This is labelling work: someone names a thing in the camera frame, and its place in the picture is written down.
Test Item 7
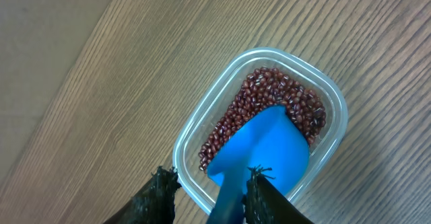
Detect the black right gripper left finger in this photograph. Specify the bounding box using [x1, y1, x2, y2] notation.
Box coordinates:
[103, 166, 181, 224]

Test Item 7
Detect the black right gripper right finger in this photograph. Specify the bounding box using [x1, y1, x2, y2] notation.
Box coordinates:
[242, 166, 312, 224]

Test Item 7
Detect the blue plastic scoop cup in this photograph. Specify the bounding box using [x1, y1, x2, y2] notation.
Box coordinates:
[207, 106, 309, 223]

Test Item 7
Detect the clear container of red beans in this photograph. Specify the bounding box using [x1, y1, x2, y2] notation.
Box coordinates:
[172, 47, 349, 214]

